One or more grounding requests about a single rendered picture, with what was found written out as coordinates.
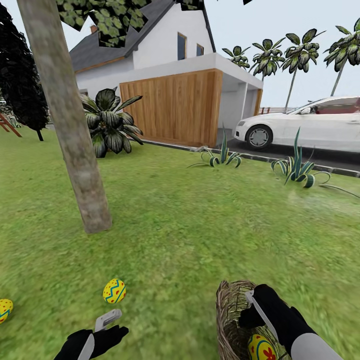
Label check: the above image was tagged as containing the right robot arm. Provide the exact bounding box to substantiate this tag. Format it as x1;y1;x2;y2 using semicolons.
237;284;344;360

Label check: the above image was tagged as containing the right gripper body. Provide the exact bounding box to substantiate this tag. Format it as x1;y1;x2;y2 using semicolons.
239;303;266;330

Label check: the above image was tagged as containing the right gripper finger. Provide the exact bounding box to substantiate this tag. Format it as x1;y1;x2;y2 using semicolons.
237;316;247;330

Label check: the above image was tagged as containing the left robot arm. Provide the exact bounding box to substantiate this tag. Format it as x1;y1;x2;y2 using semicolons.
54;309;128;360

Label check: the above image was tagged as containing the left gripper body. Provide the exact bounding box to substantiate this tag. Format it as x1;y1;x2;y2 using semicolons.
95;325;121;358

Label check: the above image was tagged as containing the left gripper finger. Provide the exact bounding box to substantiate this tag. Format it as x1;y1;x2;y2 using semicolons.
119;326;128;341

